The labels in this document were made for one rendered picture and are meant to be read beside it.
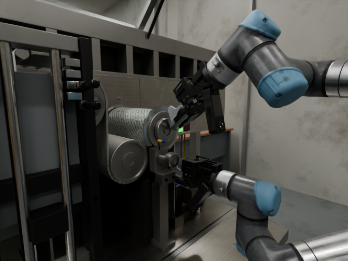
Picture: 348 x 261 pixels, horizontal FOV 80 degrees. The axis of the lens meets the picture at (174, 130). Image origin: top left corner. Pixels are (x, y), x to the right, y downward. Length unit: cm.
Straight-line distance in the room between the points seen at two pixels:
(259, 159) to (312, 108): 109
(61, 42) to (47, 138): 15
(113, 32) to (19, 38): 64
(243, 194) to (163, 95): 70
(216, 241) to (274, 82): 53
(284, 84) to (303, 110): 300
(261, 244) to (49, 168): 43
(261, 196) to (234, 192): 6
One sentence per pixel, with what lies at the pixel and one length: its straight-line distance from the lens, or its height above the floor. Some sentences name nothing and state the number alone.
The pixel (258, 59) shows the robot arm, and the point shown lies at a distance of 44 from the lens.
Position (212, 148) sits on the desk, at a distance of 333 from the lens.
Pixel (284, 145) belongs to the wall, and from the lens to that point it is 352.
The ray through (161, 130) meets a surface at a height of 125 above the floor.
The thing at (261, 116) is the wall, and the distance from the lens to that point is 359.
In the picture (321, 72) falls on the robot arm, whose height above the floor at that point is 140.
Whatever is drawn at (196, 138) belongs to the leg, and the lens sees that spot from 156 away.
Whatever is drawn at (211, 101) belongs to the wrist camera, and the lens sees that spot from 51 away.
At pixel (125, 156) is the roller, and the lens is 57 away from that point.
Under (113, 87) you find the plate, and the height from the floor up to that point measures 139.
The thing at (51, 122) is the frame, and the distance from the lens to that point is 39.
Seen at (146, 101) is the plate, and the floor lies 133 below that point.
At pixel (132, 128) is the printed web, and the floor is 125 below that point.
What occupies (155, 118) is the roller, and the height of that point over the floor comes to 129.
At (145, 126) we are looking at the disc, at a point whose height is 127.
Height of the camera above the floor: 134
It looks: 9 degrees down
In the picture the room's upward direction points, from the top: straight up
